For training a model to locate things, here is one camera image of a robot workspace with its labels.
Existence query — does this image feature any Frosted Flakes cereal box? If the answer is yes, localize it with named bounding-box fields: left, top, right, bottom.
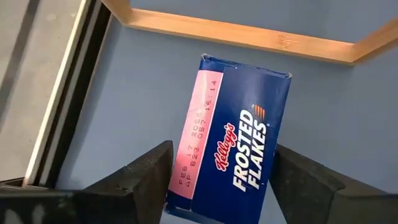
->
left=164, top=53, right=292, bottom=224

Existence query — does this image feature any wooden slatted shelf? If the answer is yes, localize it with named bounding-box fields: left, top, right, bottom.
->
left=101, top=0, right=398, bottom=66

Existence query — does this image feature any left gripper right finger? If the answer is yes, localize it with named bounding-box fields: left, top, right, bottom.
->
left=269, top=144, right=398, bottom=224

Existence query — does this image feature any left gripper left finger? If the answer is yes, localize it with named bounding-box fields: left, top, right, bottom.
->
left=77, top=140, right=174, bottom=224

